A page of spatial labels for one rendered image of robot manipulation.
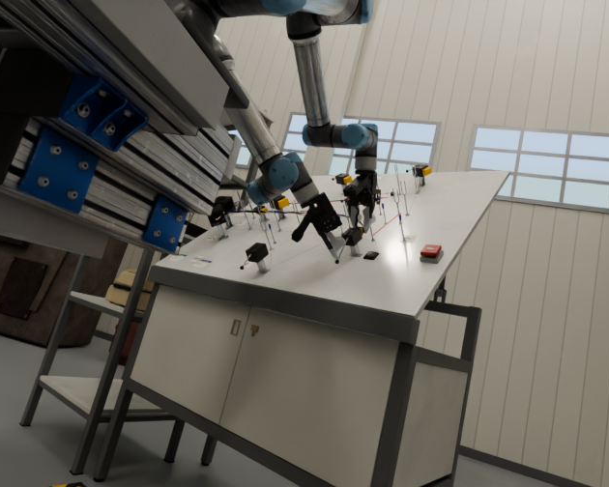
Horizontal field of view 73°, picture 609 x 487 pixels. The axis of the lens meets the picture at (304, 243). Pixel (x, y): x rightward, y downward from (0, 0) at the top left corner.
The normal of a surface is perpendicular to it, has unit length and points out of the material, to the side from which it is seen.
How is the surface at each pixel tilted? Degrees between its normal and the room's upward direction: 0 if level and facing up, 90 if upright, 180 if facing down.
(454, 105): 90
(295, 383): 90
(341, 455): 90
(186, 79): 90
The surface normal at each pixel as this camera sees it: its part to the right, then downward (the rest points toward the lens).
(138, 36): 0.93, 0.17
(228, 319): -0.57, -0.29
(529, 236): -0.29, -0.26
